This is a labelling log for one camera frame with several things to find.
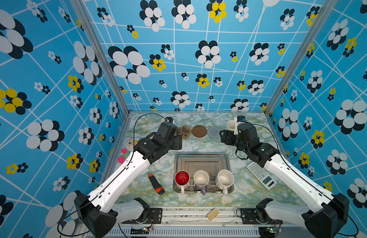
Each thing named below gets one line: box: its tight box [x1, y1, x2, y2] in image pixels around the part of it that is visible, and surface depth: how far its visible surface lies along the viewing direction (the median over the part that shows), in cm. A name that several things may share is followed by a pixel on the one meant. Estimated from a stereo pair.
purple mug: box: [193, 169, 210, 196], surface depth 82 cm
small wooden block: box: [206, 207, 220, 222], surface depth 75 cm
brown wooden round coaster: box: [191, 124, 208, 138], surface depth 110 cm
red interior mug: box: [174, 170, 191, 194], surface depth 80 cm
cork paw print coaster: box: [177, 124, 192, 139], surface depth 110 cm
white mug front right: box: [215, 169, 235, 196], surface depth 81 cm
